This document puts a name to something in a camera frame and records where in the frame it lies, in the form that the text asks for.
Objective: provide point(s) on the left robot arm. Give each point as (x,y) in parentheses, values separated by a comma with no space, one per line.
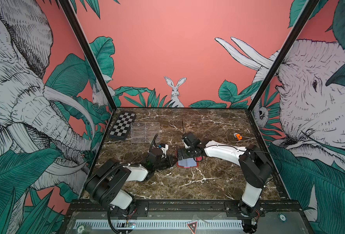
(105,186)

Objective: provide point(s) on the black corner frame post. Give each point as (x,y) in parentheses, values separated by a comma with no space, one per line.
(80,36)
(302,19)

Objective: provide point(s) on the orange toy car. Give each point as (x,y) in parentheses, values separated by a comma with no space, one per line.
(238,136)

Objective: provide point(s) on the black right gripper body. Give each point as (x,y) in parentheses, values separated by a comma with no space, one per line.
(186,153)

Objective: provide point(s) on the white credit card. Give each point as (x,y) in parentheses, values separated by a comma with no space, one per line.
(187,163)

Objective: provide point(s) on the folded black chess board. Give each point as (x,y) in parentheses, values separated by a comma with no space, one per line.
(122,126)

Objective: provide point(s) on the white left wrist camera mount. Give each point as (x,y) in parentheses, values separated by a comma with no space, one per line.
(164,148)

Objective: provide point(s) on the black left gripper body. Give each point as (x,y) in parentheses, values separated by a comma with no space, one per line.
(164,164)

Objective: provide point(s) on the red leather card holder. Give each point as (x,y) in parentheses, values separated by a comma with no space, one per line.
(197,159)

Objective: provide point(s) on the black corner frame post left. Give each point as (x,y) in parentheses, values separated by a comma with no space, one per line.
(80,36)

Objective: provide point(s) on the clear acrylic card display rack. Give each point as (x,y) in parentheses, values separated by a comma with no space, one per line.
(144,132)

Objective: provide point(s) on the black corner frame post right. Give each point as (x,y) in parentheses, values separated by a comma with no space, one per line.
(302,19)

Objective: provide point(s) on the red warning triangle sticker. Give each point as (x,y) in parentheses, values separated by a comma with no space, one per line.
(192,226)

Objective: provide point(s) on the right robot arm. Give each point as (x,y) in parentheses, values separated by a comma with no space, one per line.
(254,164)

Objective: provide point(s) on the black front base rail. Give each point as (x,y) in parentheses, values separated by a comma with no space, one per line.
(145,207)

